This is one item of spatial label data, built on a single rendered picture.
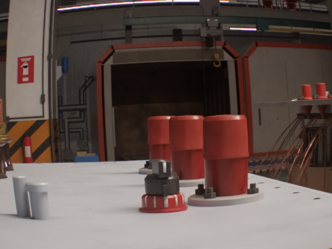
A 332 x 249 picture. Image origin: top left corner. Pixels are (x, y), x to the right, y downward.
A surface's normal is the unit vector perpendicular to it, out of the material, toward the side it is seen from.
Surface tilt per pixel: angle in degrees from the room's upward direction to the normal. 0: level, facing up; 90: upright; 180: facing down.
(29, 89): 90
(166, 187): 90
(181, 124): 89
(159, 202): 88
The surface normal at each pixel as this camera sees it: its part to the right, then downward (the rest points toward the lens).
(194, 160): 0.30, 0.00
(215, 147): -0.55, 0.02
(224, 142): -0.09, 0.00
